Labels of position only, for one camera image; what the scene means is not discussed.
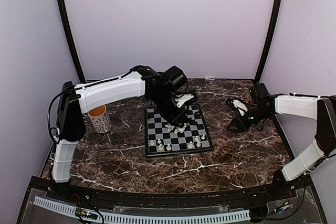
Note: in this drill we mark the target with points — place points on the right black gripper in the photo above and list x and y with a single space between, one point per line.
239 121

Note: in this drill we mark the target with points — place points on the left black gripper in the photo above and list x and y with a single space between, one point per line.
173 119

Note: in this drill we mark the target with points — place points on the black grey chessboard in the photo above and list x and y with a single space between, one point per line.
156 127

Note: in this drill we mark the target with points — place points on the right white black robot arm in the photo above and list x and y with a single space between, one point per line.
309 117

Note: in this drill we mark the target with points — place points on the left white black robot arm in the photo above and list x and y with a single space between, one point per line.
161 88

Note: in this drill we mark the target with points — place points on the white patterned mug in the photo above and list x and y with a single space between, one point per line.
100 119

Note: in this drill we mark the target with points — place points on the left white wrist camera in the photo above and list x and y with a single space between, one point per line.
184 99

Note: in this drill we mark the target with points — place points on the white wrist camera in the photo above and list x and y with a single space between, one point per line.
184 99
237 105

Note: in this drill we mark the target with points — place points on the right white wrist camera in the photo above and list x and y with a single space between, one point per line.
237 105

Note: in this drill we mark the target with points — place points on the black front rail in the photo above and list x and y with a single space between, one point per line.
254 197

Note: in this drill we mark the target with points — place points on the white slotted cable duct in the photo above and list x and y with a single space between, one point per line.
140 215

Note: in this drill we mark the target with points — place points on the right black frame post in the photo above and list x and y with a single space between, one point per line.
268 40

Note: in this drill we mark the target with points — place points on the black frame post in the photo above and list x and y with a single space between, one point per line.
70 40
268 40

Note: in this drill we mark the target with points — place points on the left black frame post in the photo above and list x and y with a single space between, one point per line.
70 40

